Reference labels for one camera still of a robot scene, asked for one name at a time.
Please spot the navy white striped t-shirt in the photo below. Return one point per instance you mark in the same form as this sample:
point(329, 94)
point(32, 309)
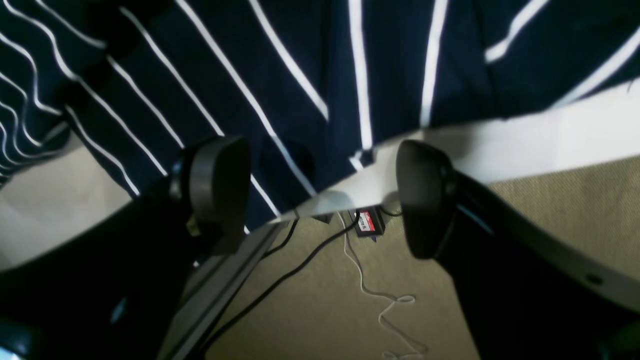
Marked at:
point(313, 85)

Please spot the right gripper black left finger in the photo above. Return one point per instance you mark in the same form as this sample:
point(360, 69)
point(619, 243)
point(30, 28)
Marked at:
point(111, 292)

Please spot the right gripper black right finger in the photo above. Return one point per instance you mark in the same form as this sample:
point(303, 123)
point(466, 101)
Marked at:
point(525, 295)

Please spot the black box with red label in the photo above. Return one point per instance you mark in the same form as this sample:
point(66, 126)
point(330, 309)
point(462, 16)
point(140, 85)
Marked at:
point(370, 223)

